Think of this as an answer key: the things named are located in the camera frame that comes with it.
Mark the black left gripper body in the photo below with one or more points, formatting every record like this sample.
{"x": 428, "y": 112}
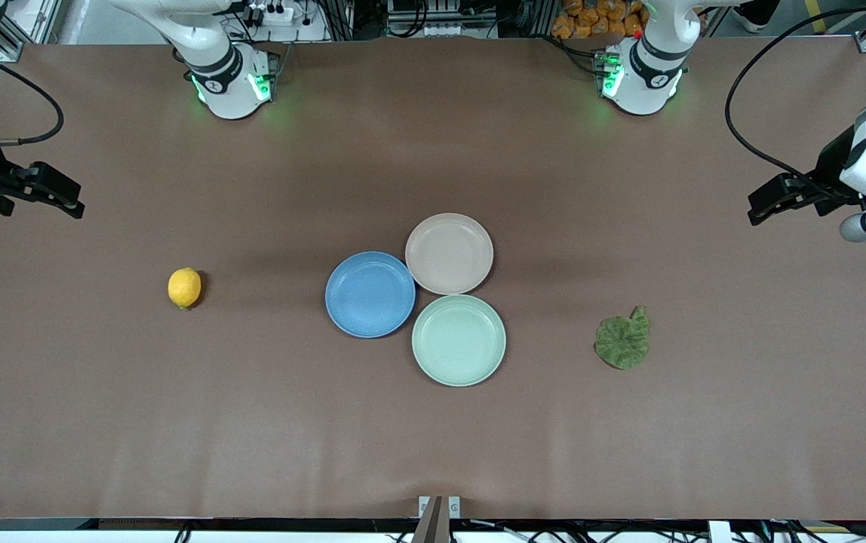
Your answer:
{"x": 830, "y": 172}

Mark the yellow lemon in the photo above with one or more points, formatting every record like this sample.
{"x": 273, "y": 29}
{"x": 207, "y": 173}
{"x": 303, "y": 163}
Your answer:
{"x": 185, "y": 287}

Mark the green lettuce leaf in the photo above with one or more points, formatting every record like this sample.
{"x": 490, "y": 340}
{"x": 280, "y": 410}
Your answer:
{"x": 621, "y": 343}

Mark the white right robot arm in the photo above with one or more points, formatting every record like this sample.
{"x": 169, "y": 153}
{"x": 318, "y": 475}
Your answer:
{"x": 222, "y": 68}

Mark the pile of orange fruits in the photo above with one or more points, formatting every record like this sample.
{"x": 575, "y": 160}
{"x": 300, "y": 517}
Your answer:
{"x": 591, "y": 19}

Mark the white power strip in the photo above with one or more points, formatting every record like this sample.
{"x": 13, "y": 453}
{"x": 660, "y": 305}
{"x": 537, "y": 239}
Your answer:
{"x": 276, "y": 13}

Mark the beige round plate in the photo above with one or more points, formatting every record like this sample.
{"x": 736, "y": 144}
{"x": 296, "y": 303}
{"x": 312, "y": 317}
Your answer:
{"x": 449, "y": 253}

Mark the blue round plate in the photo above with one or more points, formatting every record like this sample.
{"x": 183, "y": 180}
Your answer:
{"x": 370, "y": 294}

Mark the pale green round plate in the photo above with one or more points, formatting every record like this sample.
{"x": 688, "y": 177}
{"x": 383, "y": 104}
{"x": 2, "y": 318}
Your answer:
{"x": 459, "y": 339}

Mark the metal mounting bracket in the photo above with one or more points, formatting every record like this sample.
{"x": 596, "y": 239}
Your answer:
{"x": 439, "y": 513}

